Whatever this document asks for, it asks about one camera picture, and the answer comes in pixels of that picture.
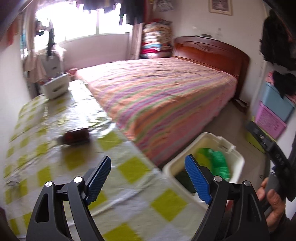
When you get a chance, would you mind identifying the tied pink curtain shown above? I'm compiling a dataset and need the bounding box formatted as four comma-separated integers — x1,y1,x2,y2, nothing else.
22,7,47,82

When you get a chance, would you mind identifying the person's right hand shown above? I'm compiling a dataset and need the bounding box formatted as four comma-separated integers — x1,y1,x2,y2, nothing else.
257,178,288,232

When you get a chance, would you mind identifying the small foil wrapper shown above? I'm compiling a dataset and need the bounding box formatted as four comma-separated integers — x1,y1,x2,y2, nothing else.
6,177,21,187

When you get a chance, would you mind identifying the cream plastic bin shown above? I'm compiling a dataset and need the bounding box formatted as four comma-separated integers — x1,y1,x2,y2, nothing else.
162,132,245,209

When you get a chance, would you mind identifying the white storage caddy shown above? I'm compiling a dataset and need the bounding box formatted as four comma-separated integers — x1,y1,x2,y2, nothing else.
42,73,71,100

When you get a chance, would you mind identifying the hanging dark clothing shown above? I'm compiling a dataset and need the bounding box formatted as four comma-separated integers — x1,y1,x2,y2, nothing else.
260,9,296,71

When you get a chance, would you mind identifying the large window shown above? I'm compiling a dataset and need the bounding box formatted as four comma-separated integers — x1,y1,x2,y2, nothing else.
35,2,134,43

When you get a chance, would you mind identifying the row of hanging dark clothes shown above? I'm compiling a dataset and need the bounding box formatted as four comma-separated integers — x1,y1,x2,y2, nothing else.
76,0,153,26

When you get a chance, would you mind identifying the wooden bed headboard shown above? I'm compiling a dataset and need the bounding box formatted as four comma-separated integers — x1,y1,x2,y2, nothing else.
171,36,250,102

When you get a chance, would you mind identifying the dark red bottle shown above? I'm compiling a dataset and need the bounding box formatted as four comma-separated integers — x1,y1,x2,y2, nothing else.
60,128,90,146

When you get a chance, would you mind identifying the hanging floral garment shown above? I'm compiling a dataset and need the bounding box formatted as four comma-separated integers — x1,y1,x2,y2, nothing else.
155,0,175,12

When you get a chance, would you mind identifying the green storage box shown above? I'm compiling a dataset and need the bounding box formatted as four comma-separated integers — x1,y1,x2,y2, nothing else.
245,131,266,153

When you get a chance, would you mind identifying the orange cloth on hook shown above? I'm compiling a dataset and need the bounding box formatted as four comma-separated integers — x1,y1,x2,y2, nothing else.
7,23,20,45

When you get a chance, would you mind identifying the framed wall picture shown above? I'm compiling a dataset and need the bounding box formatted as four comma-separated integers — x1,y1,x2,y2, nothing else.
208,0,233,16

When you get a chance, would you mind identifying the black cloth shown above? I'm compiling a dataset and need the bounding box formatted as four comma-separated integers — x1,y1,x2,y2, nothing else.
273,71,296,98

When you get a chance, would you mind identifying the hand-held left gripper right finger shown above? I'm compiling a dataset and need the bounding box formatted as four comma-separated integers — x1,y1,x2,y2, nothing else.
184,154,270,241

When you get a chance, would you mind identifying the bed with striped cover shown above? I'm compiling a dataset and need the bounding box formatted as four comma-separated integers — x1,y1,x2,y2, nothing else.
76,57,238,166

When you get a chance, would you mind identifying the pink striped curtain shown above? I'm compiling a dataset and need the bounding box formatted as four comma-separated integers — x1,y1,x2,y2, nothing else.
128,23,145,60

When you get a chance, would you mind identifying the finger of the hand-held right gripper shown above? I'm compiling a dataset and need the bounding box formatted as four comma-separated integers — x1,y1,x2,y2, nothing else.
245,120,269,149

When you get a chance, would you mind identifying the blue storage box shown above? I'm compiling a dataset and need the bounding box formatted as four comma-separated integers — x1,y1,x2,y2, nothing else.
261,82,295,122

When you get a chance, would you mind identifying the dark green plush ball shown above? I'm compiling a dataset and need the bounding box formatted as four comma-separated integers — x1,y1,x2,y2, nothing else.
174,169,197,194

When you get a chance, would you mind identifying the hanging black garment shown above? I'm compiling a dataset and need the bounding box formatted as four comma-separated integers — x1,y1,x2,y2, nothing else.
46,20,56,57

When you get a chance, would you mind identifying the stack of folded blankets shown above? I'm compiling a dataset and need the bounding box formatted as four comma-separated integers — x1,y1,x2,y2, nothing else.
140,20,173,60

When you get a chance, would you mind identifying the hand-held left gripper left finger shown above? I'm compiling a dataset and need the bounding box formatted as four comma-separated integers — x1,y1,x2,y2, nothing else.
25,155,112,241

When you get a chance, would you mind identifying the hanging socks rack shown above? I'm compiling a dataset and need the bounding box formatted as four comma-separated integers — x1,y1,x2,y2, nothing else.
35,20,48,36

